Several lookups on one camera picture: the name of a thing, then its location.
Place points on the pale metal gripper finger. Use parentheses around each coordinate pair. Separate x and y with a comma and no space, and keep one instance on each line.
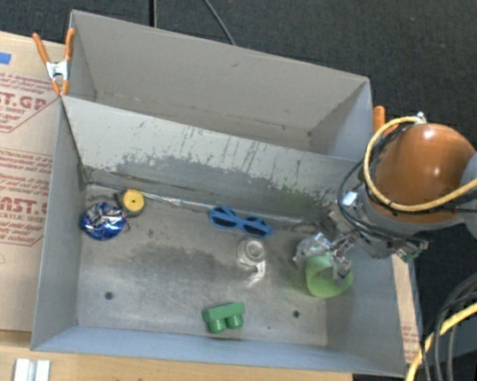
(312,247)
(340,264)

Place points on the light green plastic cup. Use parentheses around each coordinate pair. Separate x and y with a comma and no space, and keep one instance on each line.
(322,283)

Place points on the clear glass jar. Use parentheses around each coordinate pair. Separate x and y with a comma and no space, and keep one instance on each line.
(252,252)

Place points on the blue sunglasses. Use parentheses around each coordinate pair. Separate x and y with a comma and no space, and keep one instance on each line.
(240,222)

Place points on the green toy building block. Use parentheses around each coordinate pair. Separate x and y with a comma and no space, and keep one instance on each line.
(223,315)

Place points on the grey metal bin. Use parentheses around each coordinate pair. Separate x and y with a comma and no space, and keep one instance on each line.
(189,276)

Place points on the yellow and black round tape measure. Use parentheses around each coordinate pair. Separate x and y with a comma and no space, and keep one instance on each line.
(132,200)

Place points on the blue crumpled foil packet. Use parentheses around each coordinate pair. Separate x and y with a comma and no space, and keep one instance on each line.
(102,222)

